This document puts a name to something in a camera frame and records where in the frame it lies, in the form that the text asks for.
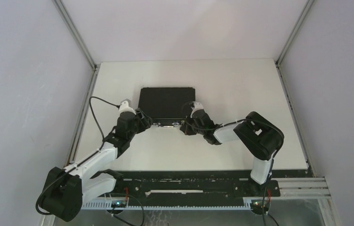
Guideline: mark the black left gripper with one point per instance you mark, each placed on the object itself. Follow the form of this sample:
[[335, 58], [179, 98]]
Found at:
[[144, 121]]

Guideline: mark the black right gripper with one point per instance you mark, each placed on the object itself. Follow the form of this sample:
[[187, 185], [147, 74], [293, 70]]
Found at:
[[188, 129]]

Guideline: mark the black aluminium poker case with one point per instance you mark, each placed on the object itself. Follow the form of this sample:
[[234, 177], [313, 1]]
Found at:
[[166, 106]]

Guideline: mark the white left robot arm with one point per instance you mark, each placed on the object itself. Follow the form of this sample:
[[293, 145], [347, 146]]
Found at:
[[66, 190]]

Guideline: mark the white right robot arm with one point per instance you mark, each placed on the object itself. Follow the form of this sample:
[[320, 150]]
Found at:
[[260, 137]]

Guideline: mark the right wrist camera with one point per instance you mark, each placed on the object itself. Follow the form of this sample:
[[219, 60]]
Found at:
[[196, 106]]

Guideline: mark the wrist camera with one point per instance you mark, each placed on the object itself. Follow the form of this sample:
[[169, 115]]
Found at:
[[125, 106], [196, 106]]

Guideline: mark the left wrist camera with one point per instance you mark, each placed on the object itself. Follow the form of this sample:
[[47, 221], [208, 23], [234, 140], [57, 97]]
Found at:
[[125, 106]]

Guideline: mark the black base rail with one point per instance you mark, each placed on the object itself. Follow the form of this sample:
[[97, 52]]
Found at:
[[220, 188]]

